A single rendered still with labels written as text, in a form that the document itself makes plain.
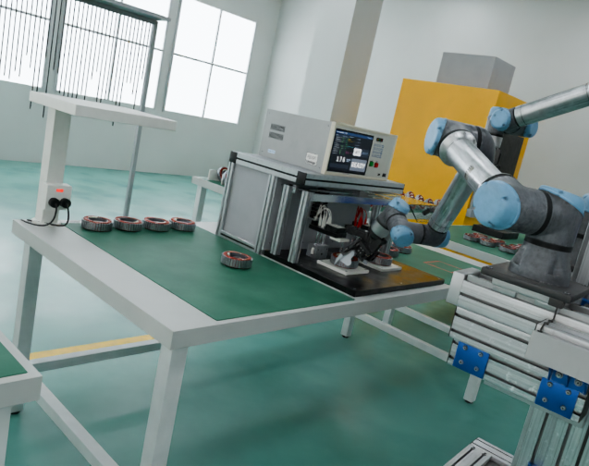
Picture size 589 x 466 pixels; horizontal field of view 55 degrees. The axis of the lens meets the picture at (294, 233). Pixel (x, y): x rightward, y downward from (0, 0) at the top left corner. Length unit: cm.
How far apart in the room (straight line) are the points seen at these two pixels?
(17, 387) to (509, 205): 112
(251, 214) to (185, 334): 97
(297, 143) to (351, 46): 409
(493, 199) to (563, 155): 605
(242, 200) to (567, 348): 141
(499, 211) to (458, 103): 460
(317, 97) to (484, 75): 174
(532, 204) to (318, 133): 104
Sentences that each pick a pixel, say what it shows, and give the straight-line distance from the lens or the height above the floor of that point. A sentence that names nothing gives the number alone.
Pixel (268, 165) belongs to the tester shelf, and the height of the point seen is 110.
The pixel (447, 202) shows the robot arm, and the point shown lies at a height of 113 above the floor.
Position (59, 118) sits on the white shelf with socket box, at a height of 113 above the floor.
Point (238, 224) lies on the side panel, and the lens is 237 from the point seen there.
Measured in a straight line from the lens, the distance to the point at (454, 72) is 639.
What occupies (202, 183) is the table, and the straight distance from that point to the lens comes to 407.
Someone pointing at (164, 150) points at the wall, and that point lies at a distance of 934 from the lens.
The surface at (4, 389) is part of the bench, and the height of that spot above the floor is 73.
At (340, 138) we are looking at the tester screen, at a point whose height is 126.
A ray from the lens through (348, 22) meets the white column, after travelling 636.
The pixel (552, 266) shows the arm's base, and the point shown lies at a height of 108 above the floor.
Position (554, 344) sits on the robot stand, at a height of 93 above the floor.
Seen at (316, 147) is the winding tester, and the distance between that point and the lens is 226.
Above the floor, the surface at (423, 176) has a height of 99.
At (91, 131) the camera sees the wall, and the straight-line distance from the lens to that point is 869.
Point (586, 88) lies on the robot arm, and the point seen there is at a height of 159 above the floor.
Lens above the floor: 130
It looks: 11 degrees down
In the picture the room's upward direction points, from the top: 12 degrees clockwise
